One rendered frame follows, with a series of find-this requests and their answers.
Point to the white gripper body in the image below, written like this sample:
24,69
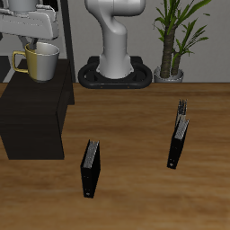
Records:
28,25

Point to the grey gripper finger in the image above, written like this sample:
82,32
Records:
24,40
33,43

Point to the white-yellow mug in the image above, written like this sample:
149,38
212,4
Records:
45,64

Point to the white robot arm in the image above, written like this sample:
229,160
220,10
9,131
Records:
115,45

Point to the dark wooden cabinet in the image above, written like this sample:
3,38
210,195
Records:
30,119

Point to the pot plant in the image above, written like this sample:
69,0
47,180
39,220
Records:
167,51

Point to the black book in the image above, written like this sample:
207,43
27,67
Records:
90,173
176,146

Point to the flat black base plate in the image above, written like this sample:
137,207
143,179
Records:
85,78

